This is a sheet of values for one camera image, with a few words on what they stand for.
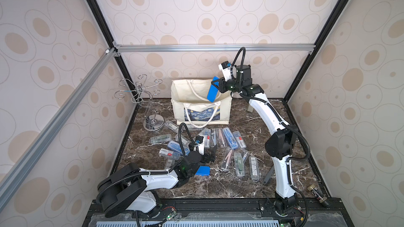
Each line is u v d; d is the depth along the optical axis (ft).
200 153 2.35
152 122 3.39
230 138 3.19
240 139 3.18
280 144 1.87
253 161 2.87
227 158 2.94
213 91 2.73
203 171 2.82
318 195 2.48
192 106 2.82
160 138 3.18
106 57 2.69
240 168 2.73
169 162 2.84
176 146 3.08
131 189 1.40
